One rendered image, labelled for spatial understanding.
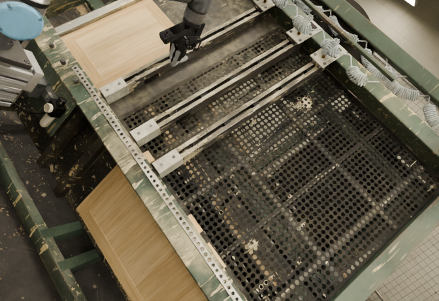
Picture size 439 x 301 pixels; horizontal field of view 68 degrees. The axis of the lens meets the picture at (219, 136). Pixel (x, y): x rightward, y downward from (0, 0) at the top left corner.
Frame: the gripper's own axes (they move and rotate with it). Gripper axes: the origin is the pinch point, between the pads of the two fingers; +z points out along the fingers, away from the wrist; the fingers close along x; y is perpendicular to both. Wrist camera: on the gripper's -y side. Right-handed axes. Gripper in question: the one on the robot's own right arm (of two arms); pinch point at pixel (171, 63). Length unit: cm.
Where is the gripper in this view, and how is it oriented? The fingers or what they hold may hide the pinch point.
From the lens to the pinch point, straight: 135.2
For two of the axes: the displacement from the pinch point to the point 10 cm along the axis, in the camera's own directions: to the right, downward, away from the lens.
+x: -5.6, -7.3, 3.9
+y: 7.3, -2.1, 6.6
